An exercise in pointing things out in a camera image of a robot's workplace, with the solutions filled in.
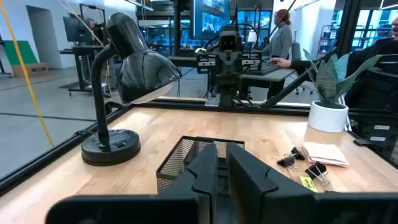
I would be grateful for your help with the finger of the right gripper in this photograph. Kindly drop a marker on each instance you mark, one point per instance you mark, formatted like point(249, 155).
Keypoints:
point(236, 67)
point(223, 67)

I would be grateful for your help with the black binder clip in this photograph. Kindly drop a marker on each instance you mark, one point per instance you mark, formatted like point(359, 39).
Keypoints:
point(298, 153)
point(286, 161)
point(315, 169)

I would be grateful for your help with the black standing desk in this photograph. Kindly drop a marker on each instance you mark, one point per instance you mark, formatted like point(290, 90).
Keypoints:
point(81, 49)

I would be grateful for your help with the black keyboard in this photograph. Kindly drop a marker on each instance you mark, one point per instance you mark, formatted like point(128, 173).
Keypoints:
point(264, 69)

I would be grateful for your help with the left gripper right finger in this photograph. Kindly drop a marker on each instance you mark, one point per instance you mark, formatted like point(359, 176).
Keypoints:
point(248, 186)

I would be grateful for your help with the teal cloth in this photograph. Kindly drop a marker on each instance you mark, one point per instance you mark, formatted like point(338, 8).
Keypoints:
point(326, 116)

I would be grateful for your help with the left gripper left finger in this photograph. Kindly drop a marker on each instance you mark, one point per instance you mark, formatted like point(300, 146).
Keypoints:
point(205, 174)

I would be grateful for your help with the cardboard box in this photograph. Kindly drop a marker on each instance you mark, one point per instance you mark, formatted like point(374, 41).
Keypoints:
point(34, 70)

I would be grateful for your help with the black table frame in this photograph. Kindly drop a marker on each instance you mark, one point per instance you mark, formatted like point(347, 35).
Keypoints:
point(31, 169)

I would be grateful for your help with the person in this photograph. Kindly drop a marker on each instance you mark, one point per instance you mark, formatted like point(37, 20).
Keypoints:
point(90, 24)
point(373, 62)
point(281, 40)

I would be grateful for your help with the small yellow label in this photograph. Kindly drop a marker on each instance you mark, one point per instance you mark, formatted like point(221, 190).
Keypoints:
point(308, 183)

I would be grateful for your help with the black mesh desk organizer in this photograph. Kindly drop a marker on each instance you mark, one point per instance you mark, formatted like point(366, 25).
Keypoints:
point(174, 161)

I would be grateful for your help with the pink sticky note pad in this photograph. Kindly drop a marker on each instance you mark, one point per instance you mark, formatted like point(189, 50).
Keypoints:
point(329, 163)
point(323, 151)

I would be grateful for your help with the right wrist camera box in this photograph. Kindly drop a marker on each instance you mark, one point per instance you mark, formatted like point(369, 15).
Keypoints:
point(229, 42)

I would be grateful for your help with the dark computer monitor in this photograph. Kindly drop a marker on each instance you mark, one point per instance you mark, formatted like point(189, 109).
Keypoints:
point(74, 29)

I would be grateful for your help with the grey office chair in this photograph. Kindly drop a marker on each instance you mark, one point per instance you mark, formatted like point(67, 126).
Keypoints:
point(296, 51)

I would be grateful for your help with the green board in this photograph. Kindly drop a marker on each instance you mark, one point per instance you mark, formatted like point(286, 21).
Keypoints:
point(11, 57)

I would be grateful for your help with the grey desk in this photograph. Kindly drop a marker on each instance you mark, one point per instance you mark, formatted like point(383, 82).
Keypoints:
point(273, 74)

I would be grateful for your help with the black desk lamp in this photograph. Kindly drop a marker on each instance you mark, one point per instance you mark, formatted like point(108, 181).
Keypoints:
point(140, 74)

